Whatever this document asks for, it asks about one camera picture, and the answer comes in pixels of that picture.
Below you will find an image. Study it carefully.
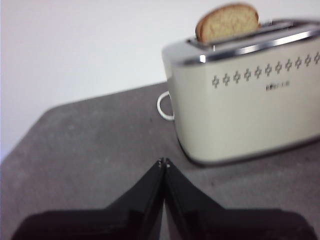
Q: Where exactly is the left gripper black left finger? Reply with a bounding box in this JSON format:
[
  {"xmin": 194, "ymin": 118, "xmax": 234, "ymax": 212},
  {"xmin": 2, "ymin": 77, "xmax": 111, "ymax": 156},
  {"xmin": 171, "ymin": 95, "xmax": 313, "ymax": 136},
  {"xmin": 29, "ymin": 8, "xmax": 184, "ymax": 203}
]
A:
[{"xmin": 11, "ymin": 157, "xmax": 165, "ymax": 240}]

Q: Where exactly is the small dark-crusted bread slice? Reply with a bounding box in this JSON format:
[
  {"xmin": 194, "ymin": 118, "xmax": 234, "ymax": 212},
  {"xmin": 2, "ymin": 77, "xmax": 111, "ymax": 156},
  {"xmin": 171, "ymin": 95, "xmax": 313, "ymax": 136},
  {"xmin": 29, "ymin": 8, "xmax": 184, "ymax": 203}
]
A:
[{"xmin": 195, "ymin": 2, "xmax": 260, "ymax": 44}]

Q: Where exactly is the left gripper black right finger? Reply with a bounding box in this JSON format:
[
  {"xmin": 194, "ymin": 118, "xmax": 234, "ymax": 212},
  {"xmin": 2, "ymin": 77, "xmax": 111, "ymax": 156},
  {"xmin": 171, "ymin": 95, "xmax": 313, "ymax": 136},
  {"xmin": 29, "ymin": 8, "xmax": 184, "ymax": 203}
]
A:
[{"xmin": 164, "ymin": 157, "xmax": 318, "ymax": 240}]

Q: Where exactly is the cream toaster with chrome top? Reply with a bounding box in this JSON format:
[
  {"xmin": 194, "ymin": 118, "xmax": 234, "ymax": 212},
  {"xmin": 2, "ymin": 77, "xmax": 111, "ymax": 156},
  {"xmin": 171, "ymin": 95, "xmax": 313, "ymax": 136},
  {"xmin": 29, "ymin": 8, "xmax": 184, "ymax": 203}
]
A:
[{"xmin": 161, "ymin": 17, "xmax": 320, "ymax": 168}]

